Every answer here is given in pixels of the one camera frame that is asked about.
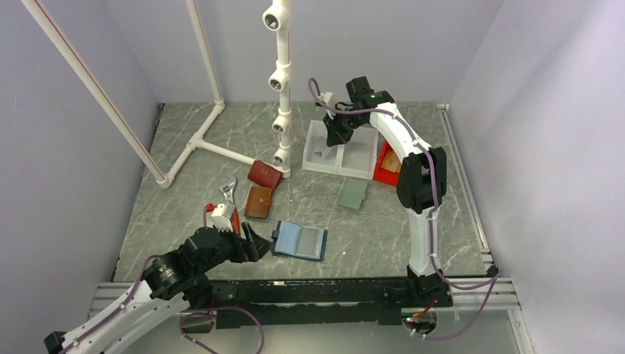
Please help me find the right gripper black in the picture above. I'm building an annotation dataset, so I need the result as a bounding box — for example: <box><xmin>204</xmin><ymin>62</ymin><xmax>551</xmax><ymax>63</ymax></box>
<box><xmin>323</xmin><ymin>107</ymin><xmax>366</xmax><ymax>148</ymax></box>

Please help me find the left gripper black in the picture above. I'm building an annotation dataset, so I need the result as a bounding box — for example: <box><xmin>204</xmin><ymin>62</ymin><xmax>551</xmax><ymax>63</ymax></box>
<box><xmin>194</xmin><ymin>221</ymin><xmax>273</xmax><ymax>276</ymax></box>

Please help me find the silver VIP credit card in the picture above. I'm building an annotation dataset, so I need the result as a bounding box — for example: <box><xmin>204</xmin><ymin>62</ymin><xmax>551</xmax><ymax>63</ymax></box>
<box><xmin>312</xmin><ymin>143</ymin><xmax>332</xmax><ymax>159</ymax></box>

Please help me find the blue leather card holder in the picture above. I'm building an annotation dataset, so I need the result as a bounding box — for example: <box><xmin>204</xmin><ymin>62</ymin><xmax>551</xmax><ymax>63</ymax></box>
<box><xmin>271</xmin><ymin>221</ymin><xmax>328</xmax><ymax>262</ymax></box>

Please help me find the orange credit card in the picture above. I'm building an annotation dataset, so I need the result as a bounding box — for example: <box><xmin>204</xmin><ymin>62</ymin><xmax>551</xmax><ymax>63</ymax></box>
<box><xmin>380</xmin><ymin>150</ymin><xmax>402</xmax><ymax>173</ymax></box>

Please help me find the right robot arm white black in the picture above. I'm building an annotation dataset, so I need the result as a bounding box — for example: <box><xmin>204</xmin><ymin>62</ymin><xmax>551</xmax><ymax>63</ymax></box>
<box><xmin>308</xmin><ymin>77</ymin><xmax>447</xmax><ymax>306</ymax></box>

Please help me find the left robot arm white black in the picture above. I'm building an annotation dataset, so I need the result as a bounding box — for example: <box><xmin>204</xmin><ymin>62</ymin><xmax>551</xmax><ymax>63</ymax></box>
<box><xmin>44</xmin><ymin>222</ymin><xmax>271</xmax><ymax>353</ymax></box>

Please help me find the green leather card holder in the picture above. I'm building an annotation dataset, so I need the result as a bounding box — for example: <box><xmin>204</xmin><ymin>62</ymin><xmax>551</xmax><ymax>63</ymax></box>
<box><xmin>338</xmin><ymin>178</ymin><xmax>368</xmax><ymax>210</ymax></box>

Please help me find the clear plastic divided box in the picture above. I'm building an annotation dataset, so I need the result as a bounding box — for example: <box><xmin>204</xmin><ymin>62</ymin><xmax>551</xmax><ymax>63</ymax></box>
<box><xmin>301</xmin><ymin>120</ymin><xmax>379</xmax><ymax>180</ymax></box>

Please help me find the brown leather wallet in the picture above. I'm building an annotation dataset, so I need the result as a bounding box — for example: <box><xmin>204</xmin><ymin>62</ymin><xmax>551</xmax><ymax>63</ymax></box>
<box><xmin>244</xmin><ymin>186</ymin><xmax>273</xmax><ymax>219</ymax></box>

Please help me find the red plastic bin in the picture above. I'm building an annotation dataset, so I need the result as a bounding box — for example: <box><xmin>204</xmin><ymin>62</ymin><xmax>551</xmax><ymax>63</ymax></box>
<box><xmin>373</xmin><ymin>141</ymin><xmax>402</xmax><ymax>187</ymax></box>

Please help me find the red leather wallet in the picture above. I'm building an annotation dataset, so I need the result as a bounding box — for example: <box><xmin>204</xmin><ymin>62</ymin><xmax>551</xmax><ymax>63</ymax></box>
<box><xmin>247</xmin><ymin>160</ymin><xmax>282</xmax><ymax>191</ymax></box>

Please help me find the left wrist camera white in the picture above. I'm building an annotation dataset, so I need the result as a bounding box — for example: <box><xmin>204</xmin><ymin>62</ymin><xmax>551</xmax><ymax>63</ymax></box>
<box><xmin>203</xmin><ymin>201</ymin><xmax>235</xmax><ymax>232</ymax></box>

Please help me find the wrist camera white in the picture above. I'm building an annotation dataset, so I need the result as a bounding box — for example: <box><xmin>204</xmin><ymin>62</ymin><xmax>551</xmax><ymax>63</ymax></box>
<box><xmin>203</xmin><ymin>201</ymin><xmax>235</xmax><ymax>232</ymax></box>
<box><xmin>320</xmin><ymin>91</ymin><xmax>336</xmax><ymax>118</ymax></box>

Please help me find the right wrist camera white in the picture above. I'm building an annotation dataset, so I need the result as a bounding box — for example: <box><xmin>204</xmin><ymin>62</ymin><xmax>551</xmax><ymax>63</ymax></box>
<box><xmin>320</xmin><ymin>91</ymin><xmax>336</xmax><ymax>118</ymax></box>

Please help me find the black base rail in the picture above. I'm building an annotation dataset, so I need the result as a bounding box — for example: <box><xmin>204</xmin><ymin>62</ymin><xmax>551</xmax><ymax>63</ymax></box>
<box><xmin>187</xmin><ymin>276</ymin><xmax>453</xmax><ymax>329</ymax></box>

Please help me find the adjustable wrench red handle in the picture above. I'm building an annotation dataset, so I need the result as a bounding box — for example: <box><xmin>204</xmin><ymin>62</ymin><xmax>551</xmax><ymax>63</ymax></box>
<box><xmin>218</xmin><ymin>174</ymin><xmax>241</xmax><ymax>236</ymax></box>

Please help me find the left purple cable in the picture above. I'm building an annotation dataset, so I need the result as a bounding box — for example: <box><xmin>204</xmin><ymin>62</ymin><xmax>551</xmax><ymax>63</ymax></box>
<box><xmin>58</xmin><ymin>254</ymin><xmax>265</xmax><ymax>354</ymax></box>

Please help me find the purple cable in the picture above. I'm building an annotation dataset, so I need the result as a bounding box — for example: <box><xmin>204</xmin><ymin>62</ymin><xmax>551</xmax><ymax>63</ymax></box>
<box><xmin>58</xmin><ymin>254</ymin><xmax>265</xmax><ymax>354</ymax></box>
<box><xmin>307</xmin><ymin>77</ymin><xmax>504</xmax><ymax>342</ymax></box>

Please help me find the white PVC pipe frame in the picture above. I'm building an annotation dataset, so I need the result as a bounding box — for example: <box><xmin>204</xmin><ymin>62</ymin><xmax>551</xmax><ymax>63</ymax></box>
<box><xmin>19</xmin><ymin>0</ymin><xmax>259</xmax><ymax>190</ymax></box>

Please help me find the white PVC pipe post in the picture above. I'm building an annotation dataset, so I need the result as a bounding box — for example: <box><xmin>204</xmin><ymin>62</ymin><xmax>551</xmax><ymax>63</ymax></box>
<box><xmin>262</xmin><ymin>0</ymin><xmax>293</xmax><ymax>178</ymax></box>

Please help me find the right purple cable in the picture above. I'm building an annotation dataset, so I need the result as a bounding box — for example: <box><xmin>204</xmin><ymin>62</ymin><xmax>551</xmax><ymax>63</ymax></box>
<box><xmin>307</xmin><ymin>77</ymin><xmax>504</xmax><ymax>342</ymax></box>

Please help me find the aluminium extrusion frame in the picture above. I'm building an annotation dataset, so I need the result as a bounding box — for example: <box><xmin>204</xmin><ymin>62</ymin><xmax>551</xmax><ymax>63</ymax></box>
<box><xmin>77</xmin><ymin>280</ymin><xmax>533</xmax><ymax>354</ymax></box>

